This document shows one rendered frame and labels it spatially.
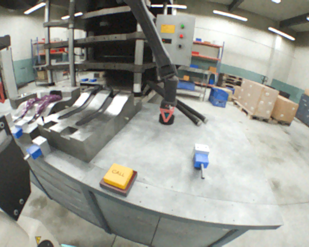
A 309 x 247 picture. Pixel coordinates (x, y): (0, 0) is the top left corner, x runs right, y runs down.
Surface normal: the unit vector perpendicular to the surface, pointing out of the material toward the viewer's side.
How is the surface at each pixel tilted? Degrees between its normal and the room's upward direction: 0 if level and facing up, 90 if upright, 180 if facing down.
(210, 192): 0
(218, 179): 0
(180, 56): 90
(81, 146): 90
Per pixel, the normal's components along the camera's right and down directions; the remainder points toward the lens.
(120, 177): 0.09, -0.88
